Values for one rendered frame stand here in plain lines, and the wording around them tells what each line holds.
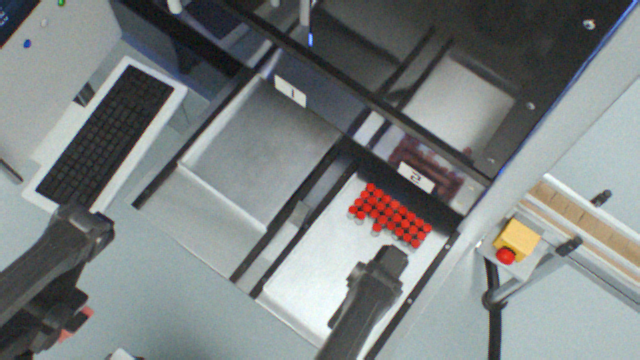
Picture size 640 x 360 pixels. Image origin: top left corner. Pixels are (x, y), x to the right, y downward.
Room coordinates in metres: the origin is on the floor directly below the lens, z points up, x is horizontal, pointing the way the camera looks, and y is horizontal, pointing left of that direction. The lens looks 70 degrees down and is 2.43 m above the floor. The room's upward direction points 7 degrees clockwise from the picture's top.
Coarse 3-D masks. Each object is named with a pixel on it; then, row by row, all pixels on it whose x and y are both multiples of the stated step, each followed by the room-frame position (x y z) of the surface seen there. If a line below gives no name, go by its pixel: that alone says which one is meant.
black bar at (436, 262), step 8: (456, 232) 0.48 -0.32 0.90; (448, 240) 0.45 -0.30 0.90; (456, 240) 0.46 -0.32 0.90; (448, 248) 0.44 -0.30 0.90; (440, 256) 0.41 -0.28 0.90; (432, 264) 0.39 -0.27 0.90; (440, 264) 0.40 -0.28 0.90; (432, 272) 0.38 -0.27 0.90; (424, 280) 0.36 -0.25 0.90; (416, 288) 0.34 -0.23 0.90; (408, 296) 0.32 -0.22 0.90; (416, 296) 0.32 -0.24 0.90; (408, 304) 0.30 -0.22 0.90; (400, 312) 0.28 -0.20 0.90; (392, 320) 0.26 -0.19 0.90; (400, 320) 0.26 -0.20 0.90; (392, 328) 0.24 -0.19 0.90; (384, 336) 0.22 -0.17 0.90; (376, 344) 0.20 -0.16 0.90; (384, 344) 0.21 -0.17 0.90; (376, 352) 0.19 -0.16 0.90
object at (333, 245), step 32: (352, 192) 0.55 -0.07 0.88; (320, 224) 0.46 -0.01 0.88; (352, 224) 0.47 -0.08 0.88; (288, 256) 0.37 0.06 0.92; (320, 256) 0.39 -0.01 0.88; (352, 256) 0.39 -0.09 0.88; (416, 256) 0.41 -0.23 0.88; (288, 288) 0.30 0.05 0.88; (320, 288) 0.31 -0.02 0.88; (320, 320) 0.24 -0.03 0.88; (384, 320) 0.26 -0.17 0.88
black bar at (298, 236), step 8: (352, 168) 0.60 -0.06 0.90; (344, 176) 0.58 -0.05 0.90; (336, 184) 0.56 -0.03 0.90; (344, 184) 0.56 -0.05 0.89; (336, 192) 0.54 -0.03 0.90; (328, 200) 0.51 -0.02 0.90; (320, 208) 0.49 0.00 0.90; (312, 216) 0.47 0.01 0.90; (304, 224) 0.45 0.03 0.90; (312, 224) 0.45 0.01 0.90; (296, 232) 0.43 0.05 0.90; (304, 232) 0.43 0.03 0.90; (296, 240) 0.41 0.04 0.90; (288, 248) 0.39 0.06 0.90; (280, 256) 0.37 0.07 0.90; (272, 264) 0.35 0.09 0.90; (280, 264) 0.35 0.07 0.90; (272, 272) 0.33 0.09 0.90; (264, 280) 0.31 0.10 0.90; (256, 288) 0.29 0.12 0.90; (256, 296) 0.27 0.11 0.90
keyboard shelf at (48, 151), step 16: (144, 64) 0.85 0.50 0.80; (112, 80) 0.80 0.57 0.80; (160, 80) 0.81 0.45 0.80; (96, 96) 0.75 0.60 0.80; (176, 96) 0.77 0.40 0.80; (64, 112) 0.69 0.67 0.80; (80, 112) 0.70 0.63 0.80; (160, 112) 0.72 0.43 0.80; (64, 128) 0.65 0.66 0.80; (80, 128) 0.65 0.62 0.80; (160, 128) 0.68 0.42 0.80; (48, 144) 0.60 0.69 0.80; (64, 144) 0.61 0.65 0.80; (144, 144) 0.63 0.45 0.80; (32, 160) 0.56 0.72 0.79; (48, 160) 0.56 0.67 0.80; (128, 160) 0.58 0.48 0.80; (128, 176) 0.55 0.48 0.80; (32, 192) 0.47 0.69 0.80; (112, 192) 0.50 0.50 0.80; (48, 208) 0.44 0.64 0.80; (96, 208) 0.45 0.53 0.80
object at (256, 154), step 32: (256, 96) 0.76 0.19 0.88; (288, 96) 0.77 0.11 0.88; (224, 128) 0.67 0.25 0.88; (256, 128) 0.68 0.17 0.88; (288, 128) 0.69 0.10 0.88; (320, 128) 0.70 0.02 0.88; (192, 160) 0.58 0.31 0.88; (224, 160) 0.59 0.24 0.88; (256, 160) 0.60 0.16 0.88; (288, 160) 0.61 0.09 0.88; (320, 160) 0.61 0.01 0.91; (224, 192) 0.51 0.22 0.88; (256, 192) 0.52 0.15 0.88; (288, 192) 0.53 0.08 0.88
